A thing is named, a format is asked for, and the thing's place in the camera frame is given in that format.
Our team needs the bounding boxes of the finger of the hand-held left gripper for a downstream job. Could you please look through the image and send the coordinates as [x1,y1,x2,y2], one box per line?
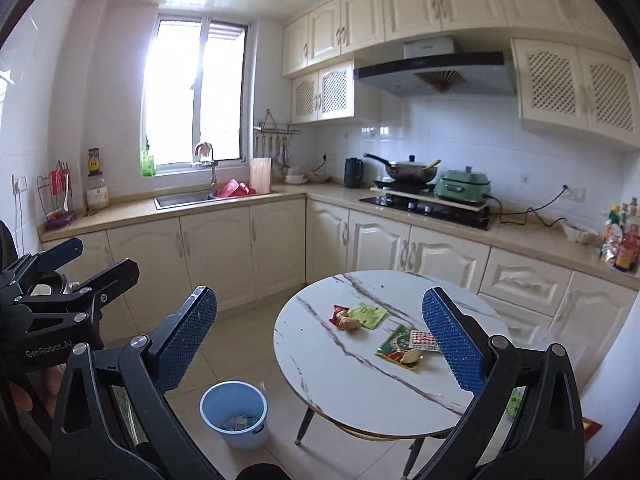
[12,258,141,326]
[0,237,84,291]

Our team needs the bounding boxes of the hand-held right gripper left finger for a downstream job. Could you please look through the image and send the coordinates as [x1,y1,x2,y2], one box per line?
[51,286,226,480]

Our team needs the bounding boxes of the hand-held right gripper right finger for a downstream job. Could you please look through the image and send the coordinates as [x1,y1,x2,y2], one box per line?
[412,287,586,480]

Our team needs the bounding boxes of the blue plastic trash bin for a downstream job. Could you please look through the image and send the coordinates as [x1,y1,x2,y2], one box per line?
[200,381,271,451]

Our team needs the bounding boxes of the person's left hand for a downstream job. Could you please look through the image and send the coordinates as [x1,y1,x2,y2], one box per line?
[7,366,65,413]

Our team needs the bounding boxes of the pink dotted card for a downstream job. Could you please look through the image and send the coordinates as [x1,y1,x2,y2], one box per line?
[406,329,444,356]

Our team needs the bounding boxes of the green and red packet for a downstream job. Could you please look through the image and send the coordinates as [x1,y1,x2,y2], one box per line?
[375,324,436,372]

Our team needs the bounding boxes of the clear jar with white label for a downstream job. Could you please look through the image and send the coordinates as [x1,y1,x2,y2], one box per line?
[86,171,110,212]

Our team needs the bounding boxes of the light green packet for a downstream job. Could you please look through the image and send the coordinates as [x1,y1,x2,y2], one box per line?
[347,302,389,331]

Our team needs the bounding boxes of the cream base kitchen cabinets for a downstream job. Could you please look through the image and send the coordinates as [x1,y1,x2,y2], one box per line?
[40,197,640,393]

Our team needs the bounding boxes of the steel sink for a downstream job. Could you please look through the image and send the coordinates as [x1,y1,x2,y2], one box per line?
[154,187,281,210]

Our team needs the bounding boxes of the round white marble table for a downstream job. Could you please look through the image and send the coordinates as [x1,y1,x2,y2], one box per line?
[273,270,516,480]

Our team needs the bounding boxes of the green plastic bottle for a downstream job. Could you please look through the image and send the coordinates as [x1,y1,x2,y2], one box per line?
[141,135,157,178]

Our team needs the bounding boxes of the black gas stove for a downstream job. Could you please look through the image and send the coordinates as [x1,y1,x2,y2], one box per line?
[358,177,494,231]

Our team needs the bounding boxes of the light wooden board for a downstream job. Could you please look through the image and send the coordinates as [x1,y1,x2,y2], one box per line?
[370,185,493,214]

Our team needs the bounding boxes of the chrome faucet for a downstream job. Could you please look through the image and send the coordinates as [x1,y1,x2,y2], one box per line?
[194,141,220,197]

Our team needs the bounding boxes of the red plastic basin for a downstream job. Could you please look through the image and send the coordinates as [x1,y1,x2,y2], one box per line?
[216,180,257,199]

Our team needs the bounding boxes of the green electric cooker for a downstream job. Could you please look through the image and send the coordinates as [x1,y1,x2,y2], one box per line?
[434,166,494,205]

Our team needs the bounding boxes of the wok with lid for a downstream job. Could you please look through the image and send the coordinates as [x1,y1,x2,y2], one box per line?
[363,152,444,185]

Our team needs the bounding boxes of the wooden cutting board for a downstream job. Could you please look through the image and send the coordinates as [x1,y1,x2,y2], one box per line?
[249,157,274,195]

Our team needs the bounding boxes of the black electric kettle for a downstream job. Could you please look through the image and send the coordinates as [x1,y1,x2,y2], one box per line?
[344,157,365,190]

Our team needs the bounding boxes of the cluster of sauce bottles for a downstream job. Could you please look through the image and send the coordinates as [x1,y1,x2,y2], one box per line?
[597,197,640,274]

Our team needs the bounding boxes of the sliding window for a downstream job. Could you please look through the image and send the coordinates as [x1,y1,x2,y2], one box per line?
[142,15,251,172]

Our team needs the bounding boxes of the range hood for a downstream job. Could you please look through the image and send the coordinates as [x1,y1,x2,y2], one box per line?
[353,37,519,99]

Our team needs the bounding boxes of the wire rack with red utensils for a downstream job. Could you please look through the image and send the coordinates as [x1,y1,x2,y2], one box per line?
[36,160,79,224]

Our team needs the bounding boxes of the black power cable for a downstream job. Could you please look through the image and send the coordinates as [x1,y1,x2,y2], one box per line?
[492,185,572,227]

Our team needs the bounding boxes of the hanging utensil rail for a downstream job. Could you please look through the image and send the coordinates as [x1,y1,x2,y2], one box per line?
[252,108,303,169]

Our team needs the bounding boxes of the cream wall kitchen cabinets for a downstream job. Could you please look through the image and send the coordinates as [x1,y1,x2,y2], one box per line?
[281,0,640,154]

